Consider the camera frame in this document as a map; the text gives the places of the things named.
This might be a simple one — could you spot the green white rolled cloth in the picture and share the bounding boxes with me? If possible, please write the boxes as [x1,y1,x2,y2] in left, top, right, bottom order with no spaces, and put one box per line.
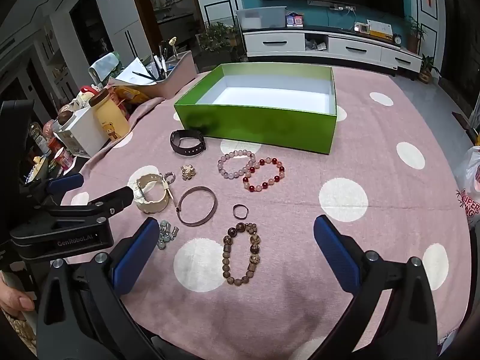
[88,52,121,83]

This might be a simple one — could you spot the person's left hand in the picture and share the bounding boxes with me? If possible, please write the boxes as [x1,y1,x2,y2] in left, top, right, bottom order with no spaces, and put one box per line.
[0,272,37,319]

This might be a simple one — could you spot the cream strap wrist watch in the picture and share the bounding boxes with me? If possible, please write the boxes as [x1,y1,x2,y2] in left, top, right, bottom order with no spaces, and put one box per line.
[128,172,175,215]

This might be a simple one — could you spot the red and pink bead bracelet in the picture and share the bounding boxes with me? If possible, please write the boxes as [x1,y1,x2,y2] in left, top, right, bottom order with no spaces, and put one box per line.
[242,156,286,194]

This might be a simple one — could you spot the small potted plant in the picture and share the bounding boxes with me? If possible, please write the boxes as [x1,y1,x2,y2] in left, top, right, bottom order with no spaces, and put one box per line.
[418,54,441,83]

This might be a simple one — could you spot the yellow bear print bottle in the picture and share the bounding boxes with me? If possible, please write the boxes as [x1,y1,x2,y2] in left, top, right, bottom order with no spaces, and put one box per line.
[88,89,131,143]

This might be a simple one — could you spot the leafy potted plant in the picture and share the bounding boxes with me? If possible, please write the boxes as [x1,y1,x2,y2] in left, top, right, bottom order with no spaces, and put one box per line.
[197,22,241,62]

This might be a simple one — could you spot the white paper sheets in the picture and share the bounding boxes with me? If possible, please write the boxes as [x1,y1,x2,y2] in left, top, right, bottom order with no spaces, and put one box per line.
[109,58,158,86]

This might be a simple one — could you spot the white cardboard box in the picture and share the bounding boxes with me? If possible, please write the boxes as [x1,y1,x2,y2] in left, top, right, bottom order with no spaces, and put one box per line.
[54,107,109,158]

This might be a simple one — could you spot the black wrist watch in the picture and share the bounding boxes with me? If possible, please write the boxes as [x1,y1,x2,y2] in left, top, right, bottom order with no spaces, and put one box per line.
[170,129,207,156]

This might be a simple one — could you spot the grey metal bangle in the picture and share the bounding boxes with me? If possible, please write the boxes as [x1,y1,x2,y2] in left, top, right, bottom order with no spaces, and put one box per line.
[175,185,218,227]

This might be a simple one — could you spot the pink desk organizer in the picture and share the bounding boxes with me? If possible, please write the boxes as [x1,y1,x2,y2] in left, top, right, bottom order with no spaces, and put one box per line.
[144,50,198,99]

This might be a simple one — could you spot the pale pink bead bracelet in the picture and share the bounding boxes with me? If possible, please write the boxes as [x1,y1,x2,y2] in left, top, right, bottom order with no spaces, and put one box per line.
[217,150,258,176]

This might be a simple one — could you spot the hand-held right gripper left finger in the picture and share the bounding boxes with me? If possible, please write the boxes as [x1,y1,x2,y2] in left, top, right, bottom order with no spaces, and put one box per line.
[35,217,166,360]

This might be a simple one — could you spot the bunch of pens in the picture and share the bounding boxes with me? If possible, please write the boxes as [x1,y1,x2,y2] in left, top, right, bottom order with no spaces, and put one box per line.
[152,41,170,81]

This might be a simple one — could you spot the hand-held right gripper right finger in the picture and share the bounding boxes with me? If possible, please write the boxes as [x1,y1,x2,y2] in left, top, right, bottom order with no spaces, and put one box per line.
[311,214,447,360]

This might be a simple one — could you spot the white power strip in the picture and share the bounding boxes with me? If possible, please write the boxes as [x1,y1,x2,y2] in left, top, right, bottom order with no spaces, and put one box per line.
[307,0,357,11]

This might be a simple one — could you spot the white plastic bag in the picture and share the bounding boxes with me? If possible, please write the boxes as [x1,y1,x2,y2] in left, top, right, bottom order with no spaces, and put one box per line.
[453,145,480,229]

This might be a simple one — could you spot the clear plastic storage bin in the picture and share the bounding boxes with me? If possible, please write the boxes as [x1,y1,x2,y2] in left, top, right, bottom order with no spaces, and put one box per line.
[236,6,287,31]

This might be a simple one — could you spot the green cardboard box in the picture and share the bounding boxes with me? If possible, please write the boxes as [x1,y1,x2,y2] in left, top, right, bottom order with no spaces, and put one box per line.
[173,64,348,155]

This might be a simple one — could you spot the yellow snack packet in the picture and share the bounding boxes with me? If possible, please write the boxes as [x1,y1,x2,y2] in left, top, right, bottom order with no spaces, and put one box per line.
[112,86,151,106]

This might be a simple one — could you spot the pink polka dot tablecloth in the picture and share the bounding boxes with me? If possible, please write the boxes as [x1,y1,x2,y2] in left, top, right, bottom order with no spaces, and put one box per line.
[60,62,474,360]

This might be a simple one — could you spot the yellow white desk calendar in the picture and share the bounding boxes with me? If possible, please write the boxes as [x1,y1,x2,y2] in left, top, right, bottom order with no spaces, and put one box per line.
[365,19,394,40]

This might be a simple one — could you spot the white television cabinet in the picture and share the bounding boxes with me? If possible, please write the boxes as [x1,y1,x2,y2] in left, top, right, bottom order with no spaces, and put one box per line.
[242,26,422,79]

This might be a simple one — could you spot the brown wooden bead bracelet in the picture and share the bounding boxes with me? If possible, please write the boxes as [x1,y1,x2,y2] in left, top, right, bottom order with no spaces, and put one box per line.
[222,222,262,286]

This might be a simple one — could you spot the tall potted plant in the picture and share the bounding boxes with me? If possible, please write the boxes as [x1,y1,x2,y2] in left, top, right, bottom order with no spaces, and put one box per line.
[405,16,427,54]

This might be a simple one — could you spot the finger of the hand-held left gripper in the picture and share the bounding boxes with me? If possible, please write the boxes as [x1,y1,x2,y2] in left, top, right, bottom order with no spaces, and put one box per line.
[43,185,134,220]
[45,173,85,196]

